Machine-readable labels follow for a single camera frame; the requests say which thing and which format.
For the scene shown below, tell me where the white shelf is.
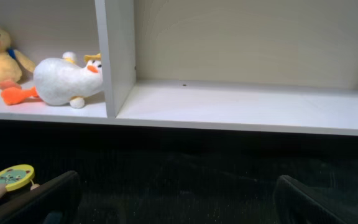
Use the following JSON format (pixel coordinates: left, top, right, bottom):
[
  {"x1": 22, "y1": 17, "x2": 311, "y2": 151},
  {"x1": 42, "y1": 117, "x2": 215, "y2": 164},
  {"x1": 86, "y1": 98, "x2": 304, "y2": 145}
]
[{"x1": 0, "y1": 0, "x2": 358, "y2": 138}]

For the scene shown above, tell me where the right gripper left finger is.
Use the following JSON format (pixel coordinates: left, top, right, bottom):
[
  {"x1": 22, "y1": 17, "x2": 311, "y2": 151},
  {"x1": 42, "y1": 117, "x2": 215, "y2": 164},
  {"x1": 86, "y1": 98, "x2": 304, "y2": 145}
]
[{"x1": 0, "y1": 170, "x2": 82, "y2": 224}]

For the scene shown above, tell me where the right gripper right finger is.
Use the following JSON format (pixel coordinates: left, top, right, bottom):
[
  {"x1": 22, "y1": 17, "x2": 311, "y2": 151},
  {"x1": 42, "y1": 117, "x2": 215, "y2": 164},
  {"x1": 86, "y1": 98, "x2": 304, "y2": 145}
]
[{"x1": 273, "y1": 174, "x2": 358, "y2": 224}]

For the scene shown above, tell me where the yellow and teal rattle drum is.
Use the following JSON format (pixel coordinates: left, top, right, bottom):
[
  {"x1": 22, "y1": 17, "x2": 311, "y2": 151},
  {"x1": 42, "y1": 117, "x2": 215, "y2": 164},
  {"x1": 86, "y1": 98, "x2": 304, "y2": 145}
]
[{"x1": 0, "y1": 164, "x2": 40, "y2": 215}]

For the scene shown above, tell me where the white plush duck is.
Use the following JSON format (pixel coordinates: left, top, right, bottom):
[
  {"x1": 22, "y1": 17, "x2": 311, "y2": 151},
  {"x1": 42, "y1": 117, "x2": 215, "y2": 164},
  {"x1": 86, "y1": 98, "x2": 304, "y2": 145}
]
[{"x1": 1, "y1": 51, "x2": 104, "y2": 110}]

